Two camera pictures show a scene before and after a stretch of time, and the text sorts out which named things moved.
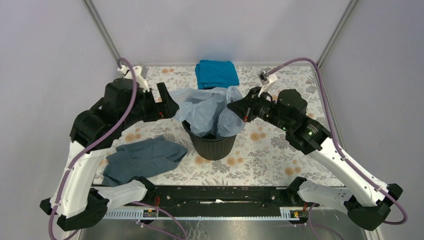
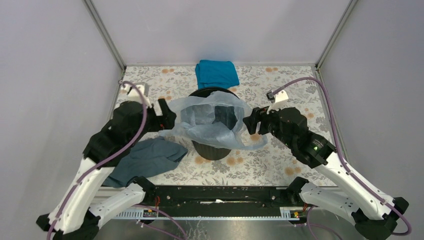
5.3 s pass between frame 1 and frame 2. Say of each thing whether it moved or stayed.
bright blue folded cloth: stayed
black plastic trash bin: moved
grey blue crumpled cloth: stayed
